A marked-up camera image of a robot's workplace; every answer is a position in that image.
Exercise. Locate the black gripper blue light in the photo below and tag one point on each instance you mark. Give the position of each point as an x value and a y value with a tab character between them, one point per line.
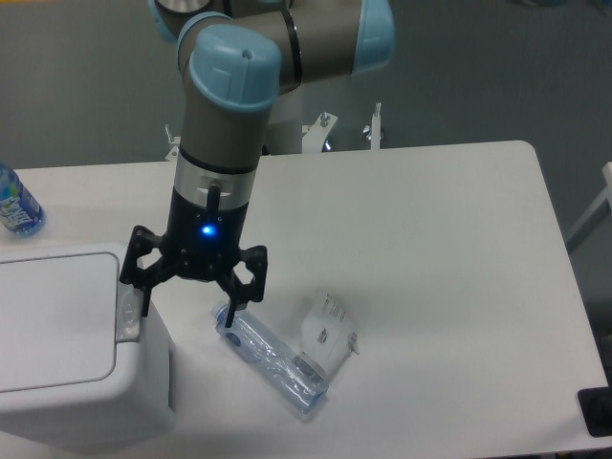
197	245

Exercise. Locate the white push-lid trash can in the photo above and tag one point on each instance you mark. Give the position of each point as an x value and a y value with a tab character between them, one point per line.
83	365

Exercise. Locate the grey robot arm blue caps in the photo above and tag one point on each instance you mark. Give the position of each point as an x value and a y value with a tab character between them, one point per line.
235	60

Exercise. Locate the crumpled white plastic bag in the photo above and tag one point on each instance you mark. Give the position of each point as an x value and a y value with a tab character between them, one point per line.
328	335

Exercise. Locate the empty clear plastic bottle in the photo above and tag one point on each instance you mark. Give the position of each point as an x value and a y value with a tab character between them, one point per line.
295	379

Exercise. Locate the blue labelled water bottle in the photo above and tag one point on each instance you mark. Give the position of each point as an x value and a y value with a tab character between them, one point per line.
21	214

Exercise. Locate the black clamp at table edge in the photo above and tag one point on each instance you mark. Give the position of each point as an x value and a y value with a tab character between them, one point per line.
595	405

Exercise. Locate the white robot pedestal with brackets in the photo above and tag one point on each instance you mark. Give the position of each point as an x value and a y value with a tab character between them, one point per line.
287	134

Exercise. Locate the white frame at right edge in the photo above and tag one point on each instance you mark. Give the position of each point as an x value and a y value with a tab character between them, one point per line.
594	214

